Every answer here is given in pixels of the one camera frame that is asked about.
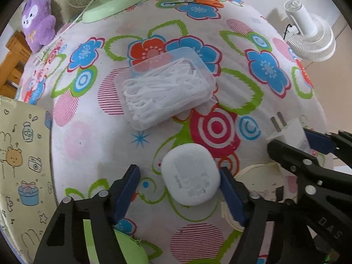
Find floral tablecloth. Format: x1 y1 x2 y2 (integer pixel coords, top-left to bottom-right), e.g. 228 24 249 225
16 0 326 263

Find yellow cartoon fabric basket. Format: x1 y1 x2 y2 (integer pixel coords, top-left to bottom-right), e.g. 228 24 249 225
1 97 57 263

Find clear floss pick box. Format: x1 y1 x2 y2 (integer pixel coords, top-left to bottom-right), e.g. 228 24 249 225
115 47 215 130

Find white Redmi earbuds case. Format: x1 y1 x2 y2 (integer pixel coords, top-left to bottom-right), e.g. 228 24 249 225
161 143 220 206

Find white clip fan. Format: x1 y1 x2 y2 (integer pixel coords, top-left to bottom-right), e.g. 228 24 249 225
284 0 336 62

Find wooden bed headboard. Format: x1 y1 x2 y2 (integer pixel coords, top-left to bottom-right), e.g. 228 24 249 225
0 30 32 99

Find white 45W charger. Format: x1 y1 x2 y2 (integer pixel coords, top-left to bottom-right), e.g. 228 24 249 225
267 112 311 154

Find cream round cartoon item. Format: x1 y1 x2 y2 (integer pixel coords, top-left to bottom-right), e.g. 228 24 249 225
220 161 301 231

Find orange handled scissors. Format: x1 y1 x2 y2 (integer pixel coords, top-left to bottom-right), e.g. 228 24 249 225
164 0 224 8

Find purple plush toy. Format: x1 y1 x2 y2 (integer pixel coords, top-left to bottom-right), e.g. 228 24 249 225
21 0 56 53

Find green round case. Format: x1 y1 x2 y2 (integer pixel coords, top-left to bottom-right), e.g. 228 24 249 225
84 220 149 264

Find white fan cable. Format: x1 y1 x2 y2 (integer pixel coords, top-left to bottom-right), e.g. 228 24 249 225
40 0 100 59

